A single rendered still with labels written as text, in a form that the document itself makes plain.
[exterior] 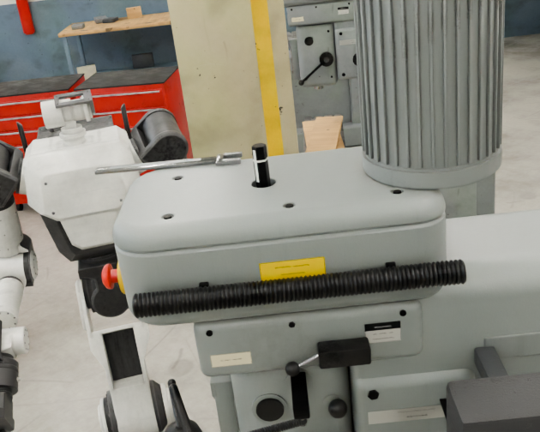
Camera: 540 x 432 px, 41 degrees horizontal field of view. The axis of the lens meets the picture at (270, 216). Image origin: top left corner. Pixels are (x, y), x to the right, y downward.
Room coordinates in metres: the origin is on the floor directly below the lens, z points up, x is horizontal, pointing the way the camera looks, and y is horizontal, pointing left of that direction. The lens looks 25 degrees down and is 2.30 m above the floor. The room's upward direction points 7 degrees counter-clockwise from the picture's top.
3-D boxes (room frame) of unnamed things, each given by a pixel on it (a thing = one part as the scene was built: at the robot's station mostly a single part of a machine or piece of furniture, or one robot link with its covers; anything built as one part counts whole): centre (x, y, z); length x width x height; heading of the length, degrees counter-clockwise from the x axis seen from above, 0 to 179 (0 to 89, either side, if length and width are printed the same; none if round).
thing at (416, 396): (1.00, -0.19, 1.47); 0.24 x 0.19 x 0.26; 178
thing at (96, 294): (1.81, 0.47, 1.37); 0.28 x 0.13 x 0.18; 11
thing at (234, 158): (1.13, 0.16, 1.89); 0.24 x 0.04 x 0.01; 85
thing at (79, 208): (1.79, 0.47, 1.63); 0.34 x 0.30 x 0.36; 101
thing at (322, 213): (1.01, -0.01, 1.81); 0.47 x 0.26 x 0.16; 88
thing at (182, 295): (0.86, -0.03, 1.79); 0.45 x 0.04 x 0.04; 88
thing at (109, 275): (1.02, 0.26, 1.76); 0.04 x 0.03 x 0.04; 178
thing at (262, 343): (1.00, -0.04, 1.68); 0.34 x 0.24 x 0.10; 88
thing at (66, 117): (1.73, 0.46, 1.84); 0.10 x 0.07 x 0.09; 101
